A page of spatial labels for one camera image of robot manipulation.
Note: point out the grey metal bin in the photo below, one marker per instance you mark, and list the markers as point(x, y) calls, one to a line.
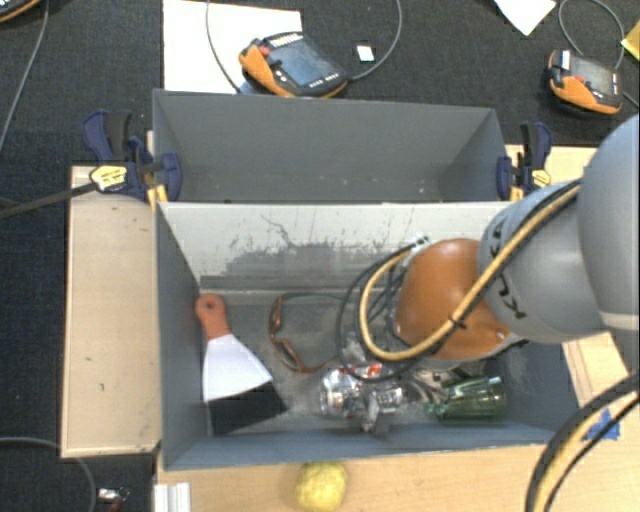
point(310, 150)

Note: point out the green glass bottle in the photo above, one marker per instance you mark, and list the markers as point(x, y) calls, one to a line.
point(472, 400)

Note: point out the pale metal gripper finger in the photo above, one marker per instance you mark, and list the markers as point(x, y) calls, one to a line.
point(381, 424)

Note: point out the orange-brown sunglasses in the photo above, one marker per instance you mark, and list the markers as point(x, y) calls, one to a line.
point(285, 345)

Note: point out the pale wood flat board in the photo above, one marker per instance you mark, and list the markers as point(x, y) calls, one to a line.
point(112, 320)

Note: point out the yellow ball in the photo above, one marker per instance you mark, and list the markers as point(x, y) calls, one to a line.
point(321, 486)

